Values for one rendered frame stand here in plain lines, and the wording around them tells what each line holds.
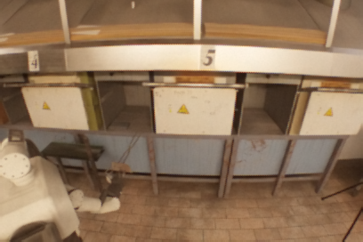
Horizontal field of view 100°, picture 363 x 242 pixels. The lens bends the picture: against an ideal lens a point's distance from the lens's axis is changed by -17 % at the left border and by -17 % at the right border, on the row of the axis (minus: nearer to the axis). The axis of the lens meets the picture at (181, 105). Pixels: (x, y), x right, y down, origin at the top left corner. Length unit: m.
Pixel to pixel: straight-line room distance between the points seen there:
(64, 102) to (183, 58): 1.10
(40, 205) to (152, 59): 0.90
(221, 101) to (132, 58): 0.71
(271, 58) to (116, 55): 0.95
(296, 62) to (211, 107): 0.66
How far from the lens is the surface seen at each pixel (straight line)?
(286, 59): 1.26
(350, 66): 1.54
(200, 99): 1.37
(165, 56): 1.12
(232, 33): 1.17
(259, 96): 2.28
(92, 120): 1.84
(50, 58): 1.46
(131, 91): 2.23
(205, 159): 1.91
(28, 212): 0.54
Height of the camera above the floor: 1.74
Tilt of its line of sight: 24 degrees down
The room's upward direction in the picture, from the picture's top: straight up
